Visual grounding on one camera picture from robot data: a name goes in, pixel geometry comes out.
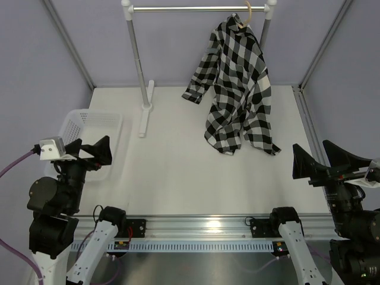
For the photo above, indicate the right aluminium frame post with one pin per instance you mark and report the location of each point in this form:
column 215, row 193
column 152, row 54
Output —
column 299, row 90

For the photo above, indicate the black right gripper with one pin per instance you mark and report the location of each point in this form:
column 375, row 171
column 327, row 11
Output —
column 336, row 173

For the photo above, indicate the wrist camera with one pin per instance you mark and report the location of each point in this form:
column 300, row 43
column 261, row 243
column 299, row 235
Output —
column 52, row 148
column 371, row 178

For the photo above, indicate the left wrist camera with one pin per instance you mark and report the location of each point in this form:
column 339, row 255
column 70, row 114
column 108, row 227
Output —
column 52, row 148

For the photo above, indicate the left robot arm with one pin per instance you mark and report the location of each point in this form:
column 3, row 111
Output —
column 54, row 201

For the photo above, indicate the white perforated plastic basket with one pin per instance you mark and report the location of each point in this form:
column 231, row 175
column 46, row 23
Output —
column 90, row 126

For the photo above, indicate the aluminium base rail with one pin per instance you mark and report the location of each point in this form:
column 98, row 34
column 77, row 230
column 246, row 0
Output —
column 226, row 227

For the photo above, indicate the left aluminium frame post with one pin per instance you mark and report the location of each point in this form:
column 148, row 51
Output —
column 61, row 30

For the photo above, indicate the beige wooden hanger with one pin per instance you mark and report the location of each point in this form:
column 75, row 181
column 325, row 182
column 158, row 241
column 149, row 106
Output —
column 244, row 23

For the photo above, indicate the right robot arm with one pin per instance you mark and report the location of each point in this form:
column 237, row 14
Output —
column 354, row 256

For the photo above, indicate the aluminium frame post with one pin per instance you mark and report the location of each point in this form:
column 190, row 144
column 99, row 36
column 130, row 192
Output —
column 299, row 90
column 61, row 30

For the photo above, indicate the black white checkered shirt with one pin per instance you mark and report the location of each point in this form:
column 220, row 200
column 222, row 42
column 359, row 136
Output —
column 234, row 66

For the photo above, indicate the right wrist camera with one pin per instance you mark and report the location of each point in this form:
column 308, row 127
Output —
column 371, row 178

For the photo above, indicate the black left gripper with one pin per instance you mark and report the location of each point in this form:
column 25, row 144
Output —
column 100, row 150

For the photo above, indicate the white slotted cable duct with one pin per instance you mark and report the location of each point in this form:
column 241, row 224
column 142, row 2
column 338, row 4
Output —
column 141, row 246

